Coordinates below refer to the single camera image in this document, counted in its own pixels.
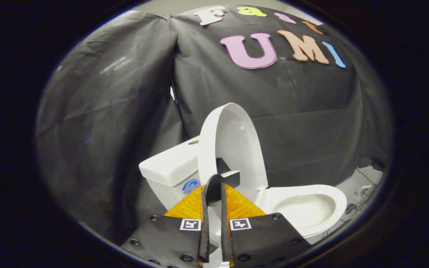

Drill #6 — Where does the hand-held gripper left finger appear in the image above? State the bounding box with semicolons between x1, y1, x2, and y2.
121;184;210;268

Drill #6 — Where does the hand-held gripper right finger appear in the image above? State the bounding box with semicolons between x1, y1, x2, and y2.
220;183;312;268

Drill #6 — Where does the white toilet lid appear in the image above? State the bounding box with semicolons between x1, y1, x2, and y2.
198;103;269;209

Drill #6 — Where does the white toilet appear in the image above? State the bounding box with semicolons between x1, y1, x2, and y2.
139;136;348;268

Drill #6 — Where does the black backdrop cloth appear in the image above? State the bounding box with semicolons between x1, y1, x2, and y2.
36;4;394;246

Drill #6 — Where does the floor cable bundle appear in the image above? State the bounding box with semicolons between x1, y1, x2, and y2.
345;167;384;224

